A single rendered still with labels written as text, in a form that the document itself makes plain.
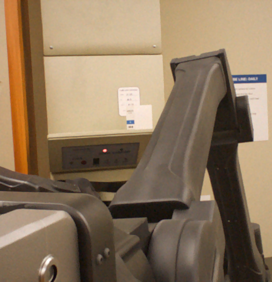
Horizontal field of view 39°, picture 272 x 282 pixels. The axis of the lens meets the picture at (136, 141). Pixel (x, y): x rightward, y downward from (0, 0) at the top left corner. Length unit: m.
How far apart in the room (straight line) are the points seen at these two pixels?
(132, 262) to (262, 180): 1.54
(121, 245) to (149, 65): 0.92
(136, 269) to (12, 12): 0.85
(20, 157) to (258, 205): 1.08
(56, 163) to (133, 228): 0.79
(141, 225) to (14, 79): 0.77
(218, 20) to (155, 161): 1.36
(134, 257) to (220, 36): 1.49
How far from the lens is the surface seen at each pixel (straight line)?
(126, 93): 1.06
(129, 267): 0.18
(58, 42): 1.06
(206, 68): 0.50
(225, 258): 0.95
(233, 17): 1.69
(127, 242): 0.18
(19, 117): 0.95
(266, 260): 1.72
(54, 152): 0.96
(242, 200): 0.66
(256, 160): 1.68
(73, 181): 0.88
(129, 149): 0.98
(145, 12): 1.11
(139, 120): 0.97
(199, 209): 0.27
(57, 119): 1.04
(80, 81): 1.04
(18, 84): 0.95
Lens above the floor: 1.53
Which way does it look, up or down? 3 degrees down
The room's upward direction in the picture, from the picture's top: 3 degrees counter-clockwise
